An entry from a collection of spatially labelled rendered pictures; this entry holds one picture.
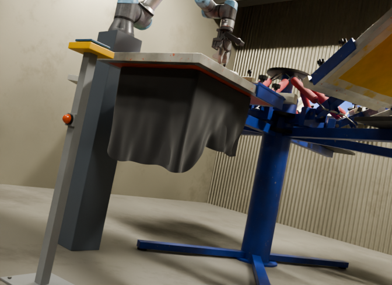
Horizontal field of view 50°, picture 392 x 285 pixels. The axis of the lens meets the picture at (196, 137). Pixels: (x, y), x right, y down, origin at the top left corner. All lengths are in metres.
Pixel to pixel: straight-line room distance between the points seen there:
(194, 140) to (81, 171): 0.80
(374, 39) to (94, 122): 1.46
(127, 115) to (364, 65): 1.22
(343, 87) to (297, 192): 3.33
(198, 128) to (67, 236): 1.01
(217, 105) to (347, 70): 0.78
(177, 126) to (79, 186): 0.82
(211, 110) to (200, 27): 4.31
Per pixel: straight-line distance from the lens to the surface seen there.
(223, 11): 2.35
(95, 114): 2.31
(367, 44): 2.19
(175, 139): 1.70
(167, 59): 1.70
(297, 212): 5.59
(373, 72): 2.38
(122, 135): 1.91
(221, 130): 1.92
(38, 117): 4.58
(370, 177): 5.25
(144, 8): 2.57
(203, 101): 1.76
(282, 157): 2.88
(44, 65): 4.61
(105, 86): 2.30
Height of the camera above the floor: 0.58
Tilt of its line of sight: 3 degrees up
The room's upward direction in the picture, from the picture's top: 11 degrees clockwise
